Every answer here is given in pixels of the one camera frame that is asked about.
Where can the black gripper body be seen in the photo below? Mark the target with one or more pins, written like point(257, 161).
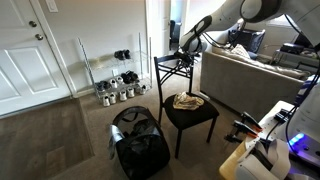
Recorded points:
point(186, 58)

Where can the peach shirt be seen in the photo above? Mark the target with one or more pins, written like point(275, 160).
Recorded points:
point(184, 101)

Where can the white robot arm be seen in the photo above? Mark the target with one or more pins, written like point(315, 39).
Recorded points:
point(306, 15)

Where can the black mesh laundry basket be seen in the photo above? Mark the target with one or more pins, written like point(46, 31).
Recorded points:
point(144, 151)

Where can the white patterned pillow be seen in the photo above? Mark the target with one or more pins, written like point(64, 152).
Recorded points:
point(240, 50)

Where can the grey fabric sofa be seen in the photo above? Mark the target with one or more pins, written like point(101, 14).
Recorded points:
point(243, 84)

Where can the black sneakers middle shelf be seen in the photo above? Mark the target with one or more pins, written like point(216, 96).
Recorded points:
point(129, 77)

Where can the black sneakers shelf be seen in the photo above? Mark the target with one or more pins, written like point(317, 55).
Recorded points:
point(129, 77)
point(122, 54)

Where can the black metal chair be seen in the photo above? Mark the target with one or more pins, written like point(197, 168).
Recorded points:
point(170, 65)

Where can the black sneakers top shelf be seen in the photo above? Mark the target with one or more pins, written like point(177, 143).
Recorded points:
point(122, 54)

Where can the dark blue pillow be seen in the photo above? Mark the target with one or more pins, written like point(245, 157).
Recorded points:
point(249, 39)

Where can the orange black bar clamp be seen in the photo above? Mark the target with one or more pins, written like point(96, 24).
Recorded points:
point(246, 117)

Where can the white sneaker pair floor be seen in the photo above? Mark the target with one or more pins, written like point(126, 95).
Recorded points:
point(109, 99)

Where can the white vr headset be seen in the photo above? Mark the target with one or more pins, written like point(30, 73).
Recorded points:
point(260, 163)

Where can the white entry door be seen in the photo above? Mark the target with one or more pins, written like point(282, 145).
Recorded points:
point(29, 72)

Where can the wire shoe rack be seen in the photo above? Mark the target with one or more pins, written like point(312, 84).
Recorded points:
point(105, 72)

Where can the white light switch plate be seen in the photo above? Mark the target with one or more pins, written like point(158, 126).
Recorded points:
point(52, 6)

